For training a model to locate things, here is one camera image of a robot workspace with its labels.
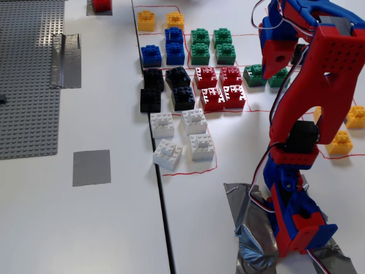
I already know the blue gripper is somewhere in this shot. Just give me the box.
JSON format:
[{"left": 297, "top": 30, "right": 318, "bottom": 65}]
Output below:
[{"left": 258, "top": 14, "right": 298, "bottom": 80}]

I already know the green building block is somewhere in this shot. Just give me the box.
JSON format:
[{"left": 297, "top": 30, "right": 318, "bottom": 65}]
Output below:
[
  {"left": 212, "top": 27, "right": 233, "bottom": 46},
  {"left": 242, "top": 64, "right": 267, "bottom": 87},
  {"left": 190, "top": 42, "right": 211, "bottom": 66},
  {"left": 214, "top": 43, "right": 237, "bottom": 66},
  {"left": 267, "top": 67, "right": 291, "bottom": 88},
  {"left": 190, "top": 28, "right": 211, "bottom": 46}
]

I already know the yellow building block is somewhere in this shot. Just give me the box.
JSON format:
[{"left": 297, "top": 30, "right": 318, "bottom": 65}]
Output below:
[
  {"left": 137, "top": 10, "right": 156, "bottom": 32},
  {"left": 313, "top": 106, "right": 325, "bottom": 124},
  {"left": 325, "top": 130, "right": 354, "bottom": 156},
  {"left": 166, "top": 11, "right": 185, "bottom": 31},
  {"left": 344, "top": 105, "right": 365, "bottom": 129}
]

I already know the blue building block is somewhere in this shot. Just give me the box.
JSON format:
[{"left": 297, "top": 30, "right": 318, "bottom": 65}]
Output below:
[
  {"left": 164, "top": 27, "right": 184, "bottom": 45},
  {"left": 165, "top": 42, "right": 186, "bottom": 66},
  {"left": 140, "top": 45, "right": 163, "bottom": 68}
]

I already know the white building block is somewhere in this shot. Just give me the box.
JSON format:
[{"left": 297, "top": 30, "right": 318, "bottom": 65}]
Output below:
[
  {"left": 189, "top": 132, "right": 216, "bottom": 162},
  {"left": 181, "top": 108, "right": 208, "bottom": 136},
  {"left": 149, "top": 111, "right": 176, "bottom": 139},
  {"left": 152, "top": 138, "right": 184, "bottom": 171}
]

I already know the red building block on tape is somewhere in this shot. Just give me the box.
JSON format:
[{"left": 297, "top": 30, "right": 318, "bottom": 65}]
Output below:
[{"left": 91, "top": 0, "right": 112, "bottom": 13}]

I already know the grey square tape marker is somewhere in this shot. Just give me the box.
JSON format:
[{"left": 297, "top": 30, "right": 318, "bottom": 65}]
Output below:
[{"left": 72, "top": 149, "right": 112, "bottom": 187}]

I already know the grey studded building baseplate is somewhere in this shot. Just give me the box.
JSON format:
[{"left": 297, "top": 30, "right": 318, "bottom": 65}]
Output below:
[{"left": 0, "top": 0, "right": 66, "bottom": 160}]

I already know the black white arm cable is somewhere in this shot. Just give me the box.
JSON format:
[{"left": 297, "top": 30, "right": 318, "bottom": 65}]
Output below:
[{"left": 269, "top": 45, "right": 311, "bottom": 145}]

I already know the white red wrist cable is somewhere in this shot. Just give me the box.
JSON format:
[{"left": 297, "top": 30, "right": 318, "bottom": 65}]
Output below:
[{"left": 250, "top": 0, "right": 319, "bottom": 33}]

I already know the white red shoulder cable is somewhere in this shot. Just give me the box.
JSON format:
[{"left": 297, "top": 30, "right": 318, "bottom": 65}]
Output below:
[{"left": 248, "top": 147, "right": 277, "bottom": 212}]

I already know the crumpled grey duct tape sheet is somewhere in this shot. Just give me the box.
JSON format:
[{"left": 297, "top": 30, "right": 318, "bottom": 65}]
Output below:
[{"left": 223, "top": 174, "right": 358, "bottom": 274}]

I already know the white red base cable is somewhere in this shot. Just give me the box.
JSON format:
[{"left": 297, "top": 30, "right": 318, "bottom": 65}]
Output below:
[{"left": 309, "top": 249, "right": 332, "bottom": 274}]

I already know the wrinkled grey duct tape strip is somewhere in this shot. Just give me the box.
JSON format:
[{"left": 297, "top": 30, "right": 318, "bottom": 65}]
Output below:
[{"left": 50, "top": 33, "right": 82, "bottom": 89}]

